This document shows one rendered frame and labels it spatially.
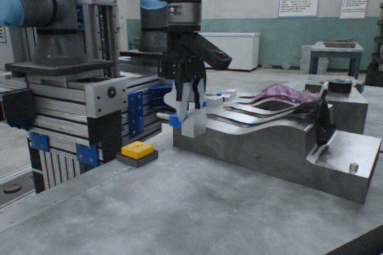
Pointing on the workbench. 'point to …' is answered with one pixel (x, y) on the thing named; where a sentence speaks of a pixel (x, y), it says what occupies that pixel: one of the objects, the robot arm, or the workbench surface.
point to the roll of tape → (339, 86)
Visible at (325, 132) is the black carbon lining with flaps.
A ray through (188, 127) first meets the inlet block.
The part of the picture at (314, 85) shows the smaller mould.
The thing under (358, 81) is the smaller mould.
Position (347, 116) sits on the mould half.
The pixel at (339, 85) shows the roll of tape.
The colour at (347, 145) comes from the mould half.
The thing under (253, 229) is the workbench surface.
